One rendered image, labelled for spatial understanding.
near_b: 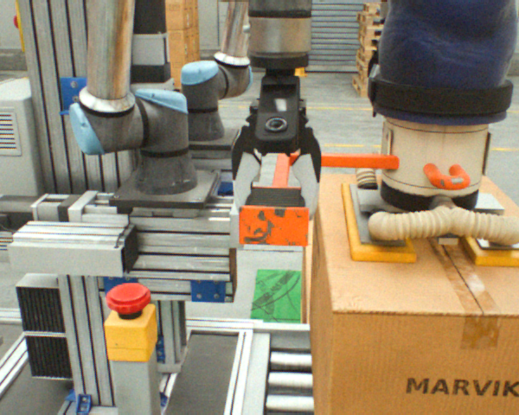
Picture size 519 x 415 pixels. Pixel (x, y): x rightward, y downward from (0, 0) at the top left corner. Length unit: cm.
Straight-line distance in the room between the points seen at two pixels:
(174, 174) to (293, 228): 66
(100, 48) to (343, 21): 986
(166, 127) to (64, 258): 37
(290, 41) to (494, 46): 37
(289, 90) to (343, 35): 1027
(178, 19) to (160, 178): 720
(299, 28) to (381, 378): 49
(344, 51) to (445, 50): 1006
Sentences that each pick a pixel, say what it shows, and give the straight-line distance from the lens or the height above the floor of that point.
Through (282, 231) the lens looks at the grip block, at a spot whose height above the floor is 121.
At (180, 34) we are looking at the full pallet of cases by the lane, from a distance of 847.
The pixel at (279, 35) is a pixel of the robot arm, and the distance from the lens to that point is 66.
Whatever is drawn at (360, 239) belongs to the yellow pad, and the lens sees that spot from 93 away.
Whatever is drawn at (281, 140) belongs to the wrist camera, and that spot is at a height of 134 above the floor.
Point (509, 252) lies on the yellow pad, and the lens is 96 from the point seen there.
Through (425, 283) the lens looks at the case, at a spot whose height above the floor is 108.
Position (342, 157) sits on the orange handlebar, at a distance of 96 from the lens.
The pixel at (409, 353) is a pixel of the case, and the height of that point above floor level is 102.
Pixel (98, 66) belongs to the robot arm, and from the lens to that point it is 118.
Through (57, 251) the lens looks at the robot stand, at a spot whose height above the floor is 94.
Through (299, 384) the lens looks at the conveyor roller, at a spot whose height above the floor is 54.
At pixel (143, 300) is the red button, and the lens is 90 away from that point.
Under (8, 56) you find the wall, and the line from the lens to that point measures 1233.
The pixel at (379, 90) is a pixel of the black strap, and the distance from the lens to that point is 95.
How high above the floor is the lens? 149
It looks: 21 degrees down
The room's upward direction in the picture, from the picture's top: straight up
